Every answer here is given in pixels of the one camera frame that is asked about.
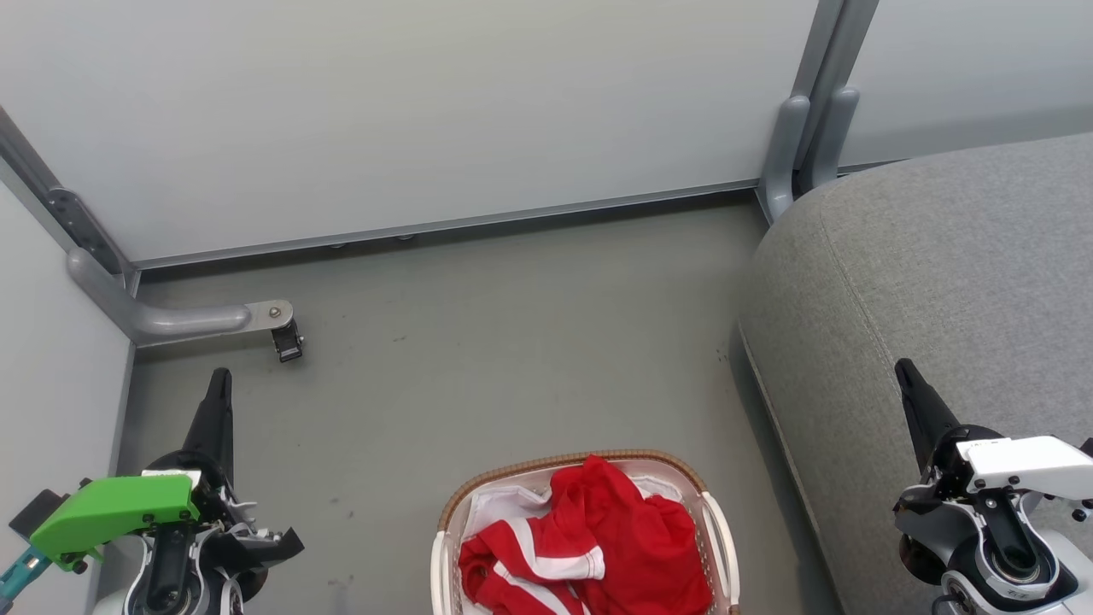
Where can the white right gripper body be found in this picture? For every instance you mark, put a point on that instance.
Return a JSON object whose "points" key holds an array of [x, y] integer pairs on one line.
{"points": [[1025, 465]]}

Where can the white woven laundry basket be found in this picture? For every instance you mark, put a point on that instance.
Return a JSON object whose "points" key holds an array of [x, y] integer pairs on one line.
{"points": [[721, 538]]}

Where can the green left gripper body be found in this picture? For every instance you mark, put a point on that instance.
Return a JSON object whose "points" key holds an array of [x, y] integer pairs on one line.
{"points": [[119, 508]]}

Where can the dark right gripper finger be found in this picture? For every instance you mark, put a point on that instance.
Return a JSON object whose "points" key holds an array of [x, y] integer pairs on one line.
{"points": [[926, 414]]}

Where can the grey perforated metal bracket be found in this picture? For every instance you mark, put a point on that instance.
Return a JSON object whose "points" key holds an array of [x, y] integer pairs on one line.
{"points": [[85, 226]]}

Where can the grey partition foot bar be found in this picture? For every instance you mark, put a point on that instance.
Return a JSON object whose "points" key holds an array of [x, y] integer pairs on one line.
{"points": [[162, 318]]}

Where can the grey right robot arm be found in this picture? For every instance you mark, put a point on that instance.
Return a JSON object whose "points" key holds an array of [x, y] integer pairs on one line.
{"points": [[1008, 555]]}

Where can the grey fabric sofa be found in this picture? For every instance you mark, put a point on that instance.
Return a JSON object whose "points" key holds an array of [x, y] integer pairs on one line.
{"points": [[922, 290]]}

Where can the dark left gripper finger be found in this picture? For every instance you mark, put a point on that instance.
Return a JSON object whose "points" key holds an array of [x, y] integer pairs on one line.
{"points": [[215, 423]]}

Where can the teal left camera connector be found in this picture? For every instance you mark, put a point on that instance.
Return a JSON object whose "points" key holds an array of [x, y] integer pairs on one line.
{"points": [[17, 574]]}

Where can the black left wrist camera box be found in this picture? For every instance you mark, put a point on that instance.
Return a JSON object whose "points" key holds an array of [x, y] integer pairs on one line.
{"points": [[38, 512]]}

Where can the red and white garment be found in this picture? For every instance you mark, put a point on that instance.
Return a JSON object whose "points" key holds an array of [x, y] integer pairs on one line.
{"points": [[534, 559]]}

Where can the plain red shirt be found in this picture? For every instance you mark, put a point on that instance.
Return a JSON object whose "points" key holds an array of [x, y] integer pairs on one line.
{"points": [[640, 538]]}

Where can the black caster wheel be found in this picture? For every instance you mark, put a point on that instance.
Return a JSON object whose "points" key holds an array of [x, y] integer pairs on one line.
{"points": [[289, 342]]}

